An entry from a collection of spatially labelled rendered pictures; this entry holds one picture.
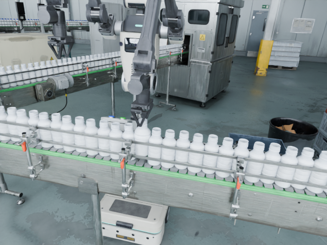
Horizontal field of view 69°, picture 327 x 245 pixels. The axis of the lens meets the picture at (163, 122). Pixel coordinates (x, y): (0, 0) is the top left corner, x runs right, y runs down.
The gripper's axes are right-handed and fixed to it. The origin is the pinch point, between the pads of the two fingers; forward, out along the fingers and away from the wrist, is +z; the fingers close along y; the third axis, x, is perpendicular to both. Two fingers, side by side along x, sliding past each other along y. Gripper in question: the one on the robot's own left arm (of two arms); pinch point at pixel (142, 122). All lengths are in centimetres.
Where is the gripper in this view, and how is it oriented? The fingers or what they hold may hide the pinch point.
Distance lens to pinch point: 100.3
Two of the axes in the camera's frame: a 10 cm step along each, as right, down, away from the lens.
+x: -9.7, -1.4, 1.8
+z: -0.6, 9.2, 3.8
